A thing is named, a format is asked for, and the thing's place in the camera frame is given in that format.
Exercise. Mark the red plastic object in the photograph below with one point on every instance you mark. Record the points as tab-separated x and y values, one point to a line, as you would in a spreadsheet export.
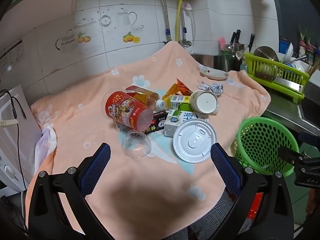
256	205

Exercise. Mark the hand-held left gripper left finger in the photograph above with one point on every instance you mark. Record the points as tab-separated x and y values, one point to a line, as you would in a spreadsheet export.
96	167

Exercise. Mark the metal faucet valve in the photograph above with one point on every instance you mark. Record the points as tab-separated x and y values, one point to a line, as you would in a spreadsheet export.
186	43

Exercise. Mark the utensil holder with utensils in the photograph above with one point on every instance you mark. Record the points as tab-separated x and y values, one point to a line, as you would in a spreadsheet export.
226	57

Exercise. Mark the red printed plastic cup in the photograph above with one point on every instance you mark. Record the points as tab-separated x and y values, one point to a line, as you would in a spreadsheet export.
126	111

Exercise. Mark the white appliance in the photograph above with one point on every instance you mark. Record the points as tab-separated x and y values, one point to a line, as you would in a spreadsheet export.
10	140

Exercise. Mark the bundle of chopsticks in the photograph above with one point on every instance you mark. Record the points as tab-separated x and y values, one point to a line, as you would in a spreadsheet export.
313	67

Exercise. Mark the steel bowl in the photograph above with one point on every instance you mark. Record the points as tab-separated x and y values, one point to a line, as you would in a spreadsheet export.
266	53

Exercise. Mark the white paper cup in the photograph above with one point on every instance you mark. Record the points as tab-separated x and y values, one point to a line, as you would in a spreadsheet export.
203	101

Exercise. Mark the white plastic cup lid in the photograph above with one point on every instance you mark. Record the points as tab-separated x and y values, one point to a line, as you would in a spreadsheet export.
193	142

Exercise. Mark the wall notice sticker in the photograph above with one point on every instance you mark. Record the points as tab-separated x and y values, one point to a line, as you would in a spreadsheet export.
10	57

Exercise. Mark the clear plastic cup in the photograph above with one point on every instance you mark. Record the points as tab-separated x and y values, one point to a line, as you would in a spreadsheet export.
135	145

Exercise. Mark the pink wall hook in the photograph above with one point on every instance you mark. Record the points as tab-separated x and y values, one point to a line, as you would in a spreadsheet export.
188	5

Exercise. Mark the peach flower-print blanket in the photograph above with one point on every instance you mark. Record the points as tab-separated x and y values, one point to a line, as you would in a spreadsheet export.
75	120

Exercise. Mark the white drink carton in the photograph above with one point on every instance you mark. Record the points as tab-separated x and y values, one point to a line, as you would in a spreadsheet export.
175	122

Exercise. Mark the white ceramic bowl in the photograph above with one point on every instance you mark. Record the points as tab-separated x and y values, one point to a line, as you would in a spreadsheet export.
288	51

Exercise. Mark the amber plastic bottle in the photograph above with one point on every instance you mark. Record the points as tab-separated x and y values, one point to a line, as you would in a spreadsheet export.
145	96

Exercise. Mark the orange foil snack wrapper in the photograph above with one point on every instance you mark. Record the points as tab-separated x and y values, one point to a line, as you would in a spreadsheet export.
180	88

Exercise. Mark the clear bottle yellow-green label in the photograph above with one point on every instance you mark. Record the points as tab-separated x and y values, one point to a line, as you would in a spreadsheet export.
177	102

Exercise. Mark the crumpled paper ball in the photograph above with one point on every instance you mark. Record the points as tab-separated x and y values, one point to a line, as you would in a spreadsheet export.
211	87

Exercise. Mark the green plastic dish rack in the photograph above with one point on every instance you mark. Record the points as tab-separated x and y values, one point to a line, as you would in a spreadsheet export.
275	77

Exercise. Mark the yellow gas pipe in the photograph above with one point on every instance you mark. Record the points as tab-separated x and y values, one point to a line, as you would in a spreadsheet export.
178	12

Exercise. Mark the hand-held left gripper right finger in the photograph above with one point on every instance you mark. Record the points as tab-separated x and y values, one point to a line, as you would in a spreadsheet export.
225	167

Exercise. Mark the stainless steel sink counter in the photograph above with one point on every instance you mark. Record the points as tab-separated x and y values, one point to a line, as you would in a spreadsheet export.
282	110

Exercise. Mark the green perforated plastic basket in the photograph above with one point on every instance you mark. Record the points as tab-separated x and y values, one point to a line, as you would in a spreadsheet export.
265	142

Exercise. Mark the floral ceramic plate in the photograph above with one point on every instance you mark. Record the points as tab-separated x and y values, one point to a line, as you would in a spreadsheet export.
213	73

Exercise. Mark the grey plaid trousers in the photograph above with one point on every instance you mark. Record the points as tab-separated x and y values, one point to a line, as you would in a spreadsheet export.
212	220

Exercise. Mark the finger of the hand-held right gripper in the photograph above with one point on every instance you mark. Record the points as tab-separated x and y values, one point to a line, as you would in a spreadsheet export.
308	138
290	155

